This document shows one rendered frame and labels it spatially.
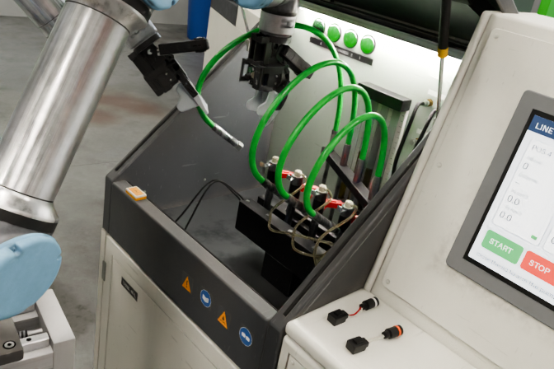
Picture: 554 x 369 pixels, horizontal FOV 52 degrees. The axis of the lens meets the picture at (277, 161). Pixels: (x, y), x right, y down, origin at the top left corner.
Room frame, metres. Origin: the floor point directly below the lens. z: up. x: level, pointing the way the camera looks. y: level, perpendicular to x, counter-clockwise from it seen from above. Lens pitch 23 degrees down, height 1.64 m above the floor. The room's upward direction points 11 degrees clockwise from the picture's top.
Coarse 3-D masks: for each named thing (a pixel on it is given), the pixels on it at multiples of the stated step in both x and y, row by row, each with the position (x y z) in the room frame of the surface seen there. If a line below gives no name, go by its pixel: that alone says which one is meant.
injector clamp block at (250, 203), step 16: (240, 208) 1.26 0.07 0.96; (256, 208) 1.24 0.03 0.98; (240, 224) 1.26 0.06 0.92; (256, 224) 1.22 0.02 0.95; (272, 224) 1.18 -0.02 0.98; (288, 224) 1.20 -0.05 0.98; (304, 224) 1.21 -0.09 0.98; (256, 240) 1.21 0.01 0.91; (272, 240) 1.17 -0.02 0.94; (288, 240) 1.14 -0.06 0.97; (304, 240) 1.14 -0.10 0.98; (272, 256) 1.17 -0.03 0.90; (288, 256) 1.13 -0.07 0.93; (304, 256) 1.10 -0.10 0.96; (272, 272) 1.16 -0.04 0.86; (288, 272) 1.13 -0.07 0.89; (304, 272) 1.09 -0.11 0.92; (288, 288) 1.12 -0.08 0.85
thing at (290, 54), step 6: (288, 48) 1.22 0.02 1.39; (282, 54) 1.21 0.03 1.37; (288, 54) 1.22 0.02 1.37; (294, 54) 1.23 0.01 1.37; (288, 60) 1.23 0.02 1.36; (294, 60) 1.23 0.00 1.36; (300, 60) 1.24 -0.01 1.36; (294, 66) 1.24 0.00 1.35; (300, 66) 1.24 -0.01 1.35; (306, 66) 1.26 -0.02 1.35; (294, 72) 1.28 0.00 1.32; (300, 72) 1.26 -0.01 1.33; (312, 72) 1.27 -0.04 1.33
